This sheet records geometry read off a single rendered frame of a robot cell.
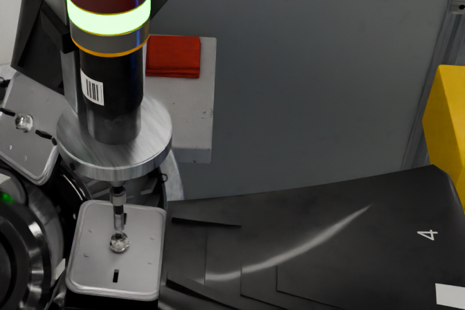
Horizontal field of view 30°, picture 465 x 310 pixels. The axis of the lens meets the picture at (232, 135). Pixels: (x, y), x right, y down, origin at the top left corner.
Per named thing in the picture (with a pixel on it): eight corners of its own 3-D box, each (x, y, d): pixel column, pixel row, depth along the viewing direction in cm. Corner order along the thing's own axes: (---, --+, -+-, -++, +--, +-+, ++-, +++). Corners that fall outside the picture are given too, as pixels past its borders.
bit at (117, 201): (108, 230, 59) (105, 178, 56) (117, 220, 60) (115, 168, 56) (120, 236, 59) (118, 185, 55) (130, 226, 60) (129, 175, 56)
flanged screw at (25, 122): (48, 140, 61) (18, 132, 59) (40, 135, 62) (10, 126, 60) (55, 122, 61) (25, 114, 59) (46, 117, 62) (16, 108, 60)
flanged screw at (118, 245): (131, 265, 61) (130, 242, 60) (112, 268, 61) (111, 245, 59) (128, 250, 62) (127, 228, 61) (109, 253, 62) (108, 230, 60)
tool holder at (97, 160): (23, 107, 55) (5, -22, 48) (122, 71, 58) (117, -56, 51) (90, 199, 50) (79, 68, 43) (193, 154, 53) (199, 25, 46)
